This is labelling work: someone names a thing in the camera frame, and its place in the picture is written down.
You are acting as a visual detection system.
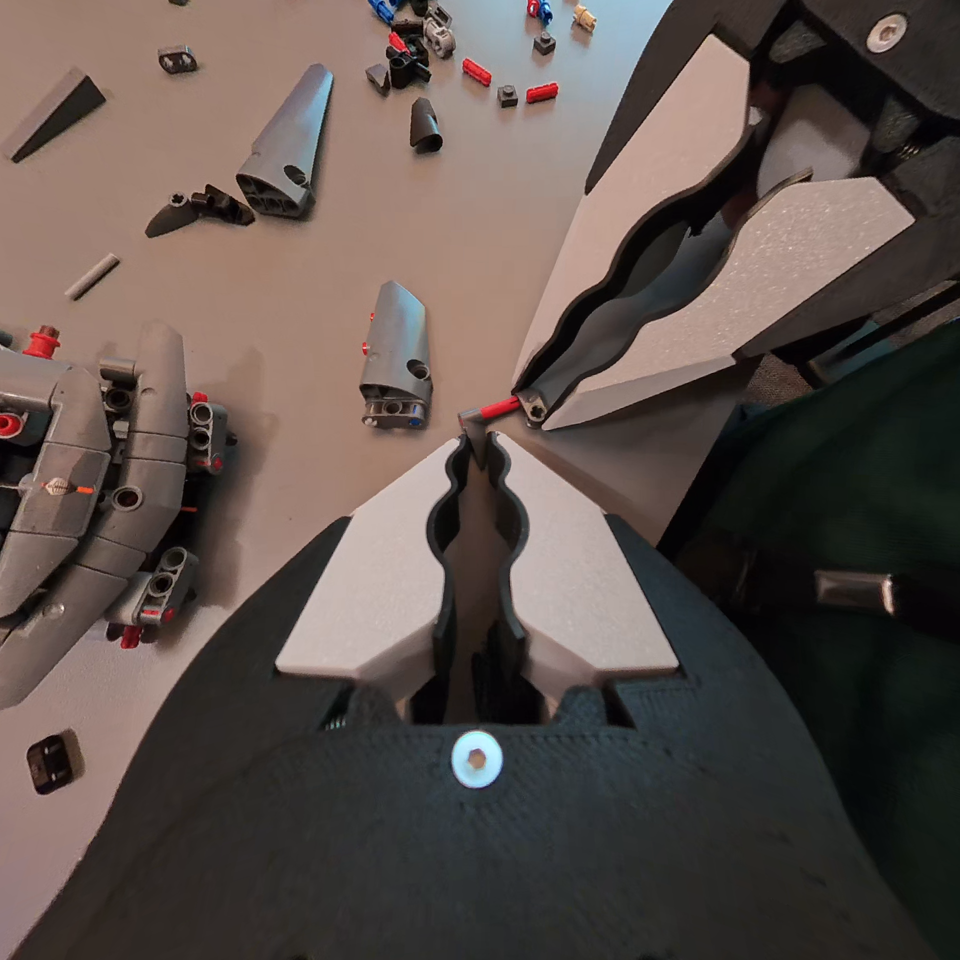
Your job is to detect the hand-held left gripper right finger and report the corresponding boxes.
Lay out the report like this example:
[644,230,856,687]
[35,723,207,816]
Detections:
[484,433,681,723]

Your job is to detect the person's green shirt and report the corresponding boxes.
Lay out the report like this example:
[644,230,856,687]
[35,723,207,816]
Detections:
[660,322,960,960]

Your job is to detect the black lanyard strap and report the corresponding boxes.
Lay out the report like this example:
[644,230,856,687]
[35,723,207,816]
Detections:
[667,536,960,639]

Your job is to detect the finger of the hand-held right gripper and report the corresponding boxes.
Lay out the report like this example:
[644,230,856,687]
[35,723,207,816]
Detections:
[512,33,757,400]
[540,174,918,433]

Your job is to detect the dark lego wedge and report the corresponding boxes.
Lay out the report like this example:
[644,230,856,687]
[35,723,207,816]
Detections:
[2,66,108,165]

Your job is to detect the large grey lego panel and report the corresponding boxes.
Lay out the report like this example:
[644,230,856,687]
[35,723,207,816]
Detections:
[234,63,336,220]

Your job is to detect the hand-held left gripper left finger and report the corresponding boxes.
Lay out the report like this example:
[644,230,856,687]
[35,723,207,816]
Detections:
[274,437,474,724]

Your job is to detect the black square lego piece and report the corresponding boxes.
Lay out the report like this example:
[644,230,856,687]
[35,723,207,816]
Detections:
[26,729,85,796]

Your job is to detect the grey lego slope piece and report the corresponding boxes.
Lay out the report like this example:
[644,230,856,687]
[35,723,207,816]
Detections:
[457,407,490,472]

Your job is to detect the grey lego axle rod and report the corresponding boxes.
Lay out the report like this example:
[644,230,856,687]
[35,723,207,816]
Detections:
[63,252,121,301]

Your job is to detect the grey lego vehicle model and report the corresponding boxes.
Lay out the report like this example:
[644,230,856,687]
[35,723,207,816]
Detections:
[0,321,241,712]

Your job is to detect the small grey lego panel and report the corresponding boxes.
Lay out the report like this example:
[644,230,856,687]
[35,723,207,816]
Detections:
[358,280,435,430]

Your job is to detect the cluster of small lego pieces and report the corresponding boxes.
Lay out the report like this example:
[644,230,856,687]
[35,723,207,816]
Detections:
[367,0,459,90]

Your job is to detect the black lego blade piece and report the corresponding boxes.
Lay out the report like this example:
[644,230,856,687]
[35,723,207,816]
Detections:
[144,183,258,240]

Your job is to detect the black curved lego piece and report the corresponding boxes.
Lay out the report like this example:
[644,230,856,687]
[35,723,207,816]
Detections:
[408,96,445,156]

